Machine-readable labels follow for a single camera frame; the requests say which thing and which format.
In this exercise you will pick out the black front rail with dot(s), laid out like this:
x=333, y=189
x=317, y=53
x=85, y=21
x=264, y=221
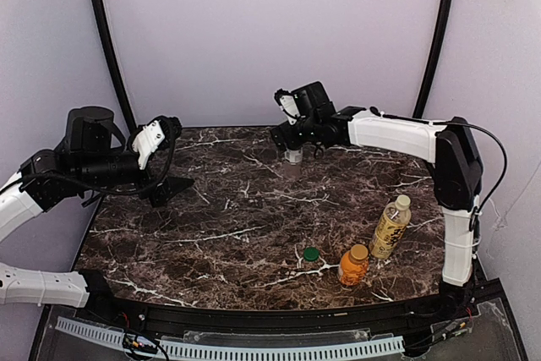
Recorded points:
x=406, y=316

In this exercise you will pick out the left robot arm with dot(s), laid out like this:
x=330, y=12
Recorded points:
x=93, y=156

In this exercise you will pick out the brown drink bottle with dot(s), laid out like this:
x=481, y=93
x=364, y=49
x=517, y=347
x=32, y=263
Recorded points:
x=293, y=163

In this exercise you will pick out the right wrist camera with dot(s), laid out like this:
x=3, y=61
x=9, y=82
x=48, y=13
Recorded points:
x=287, y=103

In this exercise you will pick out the yellow tea bottle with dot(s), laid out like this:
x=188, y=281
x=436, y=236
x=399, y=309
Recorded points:
x=391, y=226

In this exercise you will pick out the gold bottle cap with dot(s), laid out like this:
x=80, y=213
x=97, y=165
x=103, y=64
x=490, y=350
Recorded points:
x=358, y=252

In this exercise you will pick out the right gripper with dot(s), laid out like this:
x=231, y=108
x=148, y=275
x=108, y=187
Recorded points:
x=293, y=139

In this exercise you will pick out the white tea bottle cap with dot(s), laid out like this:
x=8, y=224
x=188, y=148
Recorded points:
x=402, y=202

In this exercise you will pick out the black frame post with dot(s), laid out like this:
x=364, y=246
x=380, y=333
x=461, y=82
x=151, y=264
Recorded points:
x=110, y=56
x=433, y=57

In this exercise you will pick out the white slotted cable duct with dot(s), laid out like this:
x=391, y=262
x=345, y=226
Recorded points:
x=347, y=345

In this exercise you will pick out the orange juice bottle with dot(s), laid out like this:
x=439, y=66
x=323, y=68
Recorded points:
x=351, y=273

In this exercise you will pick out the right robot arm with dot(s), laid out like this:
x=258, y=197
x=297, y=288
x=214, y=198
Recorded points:
x=447, y=147

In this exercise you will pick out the green bottle cap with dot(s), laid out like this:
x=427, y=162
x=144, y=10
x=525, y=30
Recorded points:
x=311, y=254

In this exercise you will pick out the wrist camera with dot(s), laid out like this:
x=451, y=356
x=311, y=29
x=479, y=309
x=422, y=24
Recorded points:
x=158, y=134
x=287, y=103

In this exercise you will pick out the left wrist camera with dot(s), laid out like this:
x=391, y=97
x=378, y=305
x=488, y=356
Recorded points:
x=158, y=134

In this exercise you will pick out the right black frame post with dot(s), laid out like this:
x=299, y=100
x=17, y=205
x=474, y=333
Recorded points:
x=433, y=57

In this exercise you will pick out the left black frame post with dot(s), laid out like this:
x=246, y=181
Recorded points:
x=110, y=56

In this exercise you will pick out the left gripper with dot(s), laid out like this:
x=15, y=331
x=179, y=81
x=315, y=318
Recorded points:
x=151, y=185

